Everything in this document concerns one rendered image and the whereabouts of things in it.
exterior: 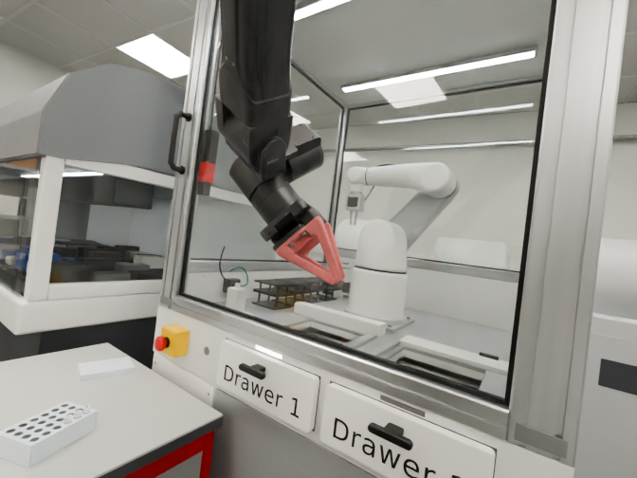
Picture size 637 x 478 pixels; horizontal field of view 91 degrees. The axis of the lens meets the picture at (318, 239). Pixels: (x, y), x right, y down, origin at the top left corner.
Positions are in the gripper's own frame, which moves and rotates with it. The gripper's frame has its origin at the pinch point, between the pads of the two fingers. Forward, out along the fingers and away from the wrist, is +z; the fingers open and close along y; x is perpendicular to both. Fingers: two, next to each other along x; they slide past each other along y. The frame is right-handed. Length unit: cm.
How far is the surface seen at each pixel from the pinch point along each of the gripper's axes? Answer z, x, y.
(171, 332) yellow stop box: -19, 51, 38
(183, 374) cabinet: -9, 58, 42
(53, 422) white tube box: -13, 62, 11
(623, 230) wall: 109, -185, 295
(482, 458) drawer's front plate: 33.2, 1.8, 13.2
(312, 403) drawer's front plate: 14.9, 23.4, 24.1
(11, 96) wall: -373, 181, 199
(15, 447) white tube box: -12, 63, 5
